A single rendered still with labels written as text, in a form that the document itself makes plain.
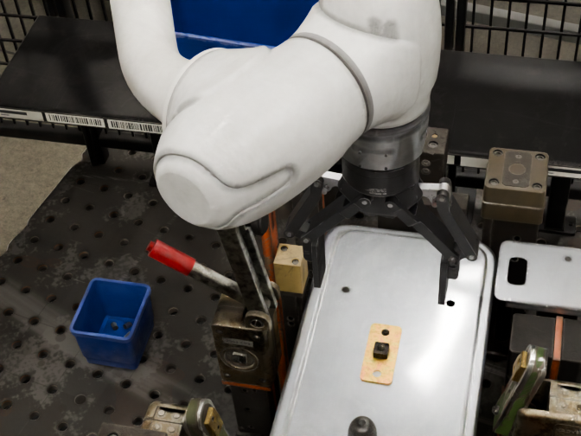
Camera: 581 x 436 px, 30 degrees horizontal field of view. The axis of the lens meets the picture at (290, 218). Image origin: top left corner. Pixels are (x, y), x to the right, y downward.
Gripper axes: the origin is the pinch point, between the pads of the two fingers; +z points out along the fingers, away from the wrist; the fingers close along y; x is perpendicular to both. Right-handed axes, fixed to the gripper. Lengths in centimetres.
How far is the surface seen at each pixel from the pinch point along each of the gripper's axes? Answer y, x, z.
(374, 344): -0.8, 0.3, 12.4
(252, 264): -14.8, 0.8, 1.3
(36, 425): -51, 0, 44
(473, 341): 10.4, 3.7, 13.5
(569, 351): 21.6, 5.6, 15.5
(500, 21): 3, 184, 101
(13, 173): -122, 114, 114
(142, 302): -39, 18, 35
